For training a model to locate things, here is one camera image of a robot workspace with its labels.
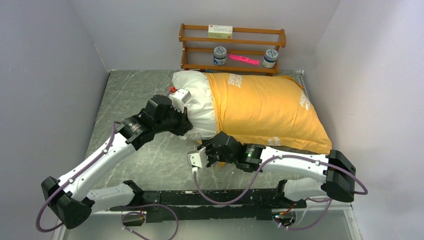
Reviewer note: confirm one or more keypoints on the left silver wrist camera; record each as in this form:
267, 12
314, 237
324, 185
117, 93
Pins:
179, 97

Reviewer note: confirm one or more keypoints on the right blue white jar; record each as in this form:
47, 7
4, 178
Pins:
270, 58

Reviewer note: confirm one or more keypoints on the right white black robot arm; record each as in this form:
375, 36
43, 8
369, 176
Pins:
331, 175

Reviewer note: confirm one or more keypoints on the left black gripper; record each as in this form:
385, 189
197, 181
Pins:
184, 124

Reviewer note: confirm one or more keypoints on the left blue white jar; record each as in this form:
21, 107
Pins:
219, 55

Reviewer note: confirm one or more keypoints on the wooden three-tier shelf rack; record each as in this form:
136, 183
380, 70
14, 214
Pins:
197, 48

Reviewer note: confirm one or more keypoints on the blue white jar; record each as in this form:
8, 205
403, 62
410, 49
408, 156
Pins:
270, 58
219, 55

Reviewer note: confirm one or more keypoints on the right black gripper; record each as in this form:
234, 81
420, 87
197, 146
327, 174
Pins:
207, 143

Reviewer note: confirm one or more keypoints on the pink plastic strip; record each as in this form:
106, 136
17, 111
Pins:
244, 59

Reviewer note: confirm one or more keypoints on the black blue marker pen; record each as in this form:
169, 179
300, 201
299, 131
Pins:
208, 71

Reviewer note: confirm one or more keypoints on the white green cardboard box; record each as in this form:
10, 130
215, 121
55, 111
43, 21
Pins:
220, 31

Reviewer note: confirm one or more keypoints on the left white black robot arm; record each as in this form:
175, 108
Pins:
72, 198

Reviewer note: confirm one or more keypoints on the white pillow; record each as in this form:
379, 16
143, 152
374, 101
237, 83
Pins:
200, 104

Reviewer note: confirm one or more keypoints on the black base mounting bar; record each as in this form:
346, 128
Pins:
167, 205

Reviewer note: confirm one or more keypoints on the orange Mickey Mouse pillowcase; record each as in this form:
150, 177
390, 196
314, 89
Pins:
267, 110

